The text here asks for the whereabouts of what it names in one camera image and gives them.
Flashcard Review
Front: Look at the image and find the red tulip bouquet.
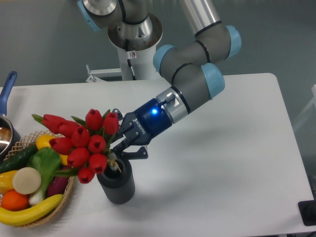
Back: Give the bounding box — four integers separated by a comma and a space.
32, 109, 121, 184

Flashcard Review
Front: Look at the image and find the beige round slice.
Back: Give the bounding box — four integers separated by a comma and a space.
12, 167, 41, 195

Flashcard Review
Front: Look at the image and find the dark green cucumber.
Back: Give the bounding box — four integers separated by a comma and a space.
0, 145, 38, 173

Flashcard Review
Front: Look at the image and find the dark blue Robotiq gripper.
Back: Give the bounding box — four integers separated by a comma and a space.
112, 98, 172, 159

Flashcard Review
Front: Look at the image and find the black device at table edge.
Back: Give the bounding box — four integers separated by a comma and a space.
298, 200, 316, 226

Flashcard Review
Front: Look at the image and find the long yellow banana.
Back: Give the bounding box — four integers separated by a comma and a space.
0, 194, 63, 227

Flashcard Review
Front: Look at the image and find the green bok choy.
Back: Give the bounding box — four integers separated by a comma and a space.
27, 147, 61, 206

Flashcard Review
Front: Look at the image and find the blue handled saucepan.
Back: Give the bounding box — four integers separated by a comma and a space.
0, 71, 20, 163

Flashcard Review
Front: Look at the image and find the yellow pepper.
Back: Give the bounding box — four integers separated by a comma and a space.
0, 170, 17, 194

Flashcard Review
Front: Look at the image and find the orange fruit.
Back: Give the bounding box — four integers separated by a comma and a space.
0, 190, 29, 211

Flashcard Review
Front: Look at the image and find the woven wicker basket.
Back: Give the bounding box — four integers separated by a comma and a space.
5, 130, 75, 228

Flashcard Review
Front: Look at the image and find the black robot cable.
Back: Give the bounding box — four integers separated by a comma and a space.
124, 39, 137, 80

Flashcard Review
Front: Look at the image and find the dark grey ribbed vase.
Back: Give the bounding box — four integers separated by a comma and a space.
97, 159, 135, 204

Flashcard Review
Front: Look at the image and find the yellow squash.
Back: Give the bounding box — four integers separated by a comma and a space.
36, 134, 68, 166

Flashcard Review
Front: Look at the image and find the purple sweet potato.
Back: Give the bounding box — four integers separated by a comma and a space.
46, 176, 69, 198

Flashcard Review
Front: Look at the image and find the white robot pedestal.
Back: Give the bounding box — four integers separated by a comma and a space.
86, 13, 163, 82

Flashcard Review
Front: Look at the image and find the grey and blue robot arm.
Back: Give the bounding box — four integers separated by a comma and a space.
78, 0, 241, 159

